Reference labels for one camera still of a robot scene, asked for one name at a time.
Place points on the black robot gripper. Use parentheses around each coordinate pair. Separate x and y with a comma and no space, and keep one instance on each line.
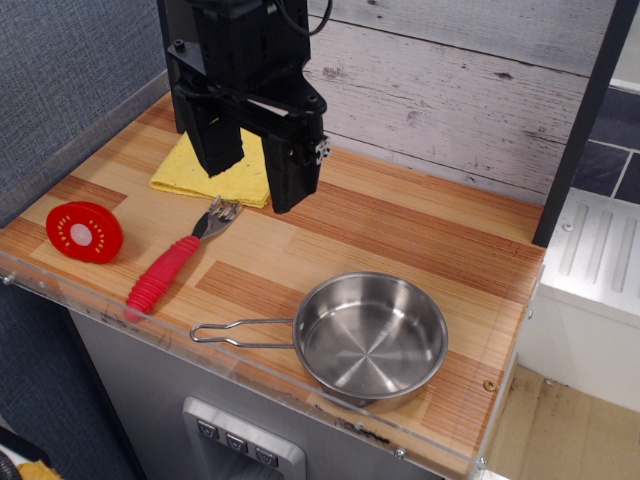
(246,72)

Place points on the yellow cloth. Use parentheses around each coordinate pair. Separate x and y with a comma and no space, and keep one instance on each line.
(245,182)

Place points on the red toy tomato slice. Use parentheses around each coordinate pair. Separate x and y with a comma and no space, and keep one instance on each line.
(85,231)

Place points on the clear acrylic edge guard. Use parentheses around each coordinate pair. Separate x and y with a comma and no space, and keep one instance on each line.
(446,462)

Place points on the grey toy kitchen cabinet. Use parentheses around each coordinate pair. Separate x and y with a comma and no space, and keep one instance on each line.
(147,383)

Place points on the grey button panel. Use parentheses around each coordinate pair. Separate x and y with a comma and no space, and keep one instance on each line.
(228,447)

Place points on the white ribbed appliance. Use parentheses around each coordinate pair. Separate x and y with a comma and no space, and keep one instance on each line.
(582,328)

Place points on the fork with red handle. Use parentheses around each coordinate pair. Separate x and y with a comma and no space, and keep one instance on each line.
(155,281)

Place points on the dark left frame post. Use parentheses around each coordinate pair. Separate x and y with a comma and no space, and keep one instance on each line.
(176,23)

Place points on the dark frame post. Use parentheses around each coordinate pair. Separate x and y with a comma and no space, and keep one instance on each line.
(606,61)
(176,23)

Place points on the silver pot with wire handle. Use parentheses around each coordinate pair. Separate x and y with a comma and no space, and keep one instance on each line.
(369,339)

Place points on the dark right frame post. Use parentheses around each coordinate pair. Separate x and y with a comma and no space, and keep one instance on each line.
(606,61)

